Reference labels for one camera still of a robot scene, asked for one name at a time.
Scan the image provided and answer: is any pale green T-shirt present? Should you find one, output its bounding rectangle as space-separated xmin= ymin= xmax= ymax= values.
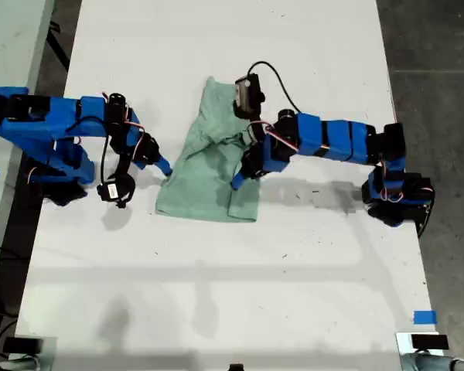
xmin=154 ymin=76 xmax=261 ymax=224

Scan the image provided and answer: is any square blue tape patch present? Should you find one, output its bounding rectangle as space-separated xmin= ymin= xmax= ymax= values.
xmin=413 ymin=310 xmax=438 ymax=325

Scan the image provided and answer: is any camera's black stalk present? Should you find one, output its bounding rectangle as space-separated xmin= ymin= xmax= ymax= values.
xmin=251 ymin=111 xmax=267 ymax=136
xmin=114 ymin=148 xmax=132 ymax=179

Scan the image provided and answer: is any camera's black cable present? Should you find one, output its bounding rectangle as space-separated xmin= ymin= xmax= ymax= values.
xmin=247 ymin=60 xmax=305 ymax=115
xmin=52 ymin=115 xmax=113 ymax=186

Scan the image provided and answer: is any black strap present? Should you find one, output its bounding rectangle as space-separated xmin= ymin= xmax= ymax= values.
xmin=48 ymin=21 xmax=71 ymax=73

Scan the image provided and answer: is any pale grey side table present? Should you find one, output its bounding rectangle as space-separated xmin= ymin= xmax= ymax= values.
xmin=0 ymin=0 xmax=56 ymax=298

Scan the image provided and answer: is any grey tube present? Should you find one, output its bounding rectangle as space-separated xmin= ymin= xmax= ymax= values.
xmin=0 ymin=355 xmax=39 ymax=371
xmin=400 ymin=352 xmax=464 ymax=371

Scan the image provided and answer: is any small black box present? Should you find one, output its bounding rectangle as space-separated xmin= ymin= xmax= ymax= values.
xmin=411 ymin=334 xmax=449 ymax=351
xmin=2 ymin=336 xmax=43 ymax=353

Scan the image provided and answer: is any gripper's black camera box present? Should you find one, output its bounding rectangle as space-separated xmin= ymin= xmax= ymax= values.
xmin=234 ymin=73 xmax=264 ymax=119
xmin=96 ymin=173 xmax=136 ymax=209

